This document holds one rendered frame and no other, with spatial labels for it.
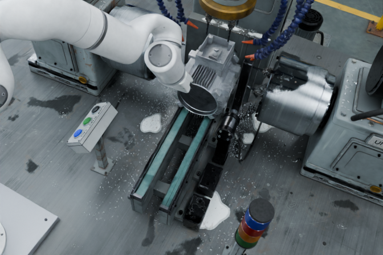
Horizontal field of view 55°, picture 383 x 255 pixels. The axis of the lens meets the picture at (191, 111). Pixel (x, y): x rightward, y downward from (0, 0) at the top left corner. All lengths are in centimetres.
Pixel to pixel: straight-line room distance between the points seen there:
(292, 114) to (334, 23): 237
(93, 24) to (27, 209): 77
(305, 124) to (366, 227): 43
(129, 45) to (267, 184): 80
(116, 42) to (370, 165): 90
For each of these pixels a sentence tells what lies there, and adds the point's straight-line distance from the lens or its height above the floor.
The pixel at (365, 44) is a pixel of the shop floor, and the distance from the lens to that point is 347.
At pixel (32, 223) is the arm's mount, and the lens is 133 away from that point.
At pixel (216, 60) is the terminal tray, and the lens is 128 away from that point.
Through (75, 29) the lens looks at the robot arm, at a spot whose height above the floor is 154.
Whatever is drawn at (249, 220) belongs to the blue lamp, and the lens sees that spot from 90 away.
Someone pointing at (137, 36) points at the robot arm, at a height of 145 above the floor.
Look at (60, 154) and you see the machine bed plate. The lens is 145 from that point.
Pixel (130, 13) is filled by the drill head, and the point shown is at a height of 116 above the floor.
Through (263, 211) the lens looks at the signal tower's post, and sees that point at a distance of 89.
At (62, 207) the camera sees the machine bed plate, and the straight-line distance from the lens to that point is 135.
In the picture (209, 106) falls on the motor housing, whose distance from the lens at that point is 136.
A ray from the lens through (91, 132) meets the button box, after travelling 115.
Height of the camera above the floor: 201
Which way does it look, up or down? 53 degrees down
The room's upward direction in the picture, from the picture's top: 7 degrees clockwise
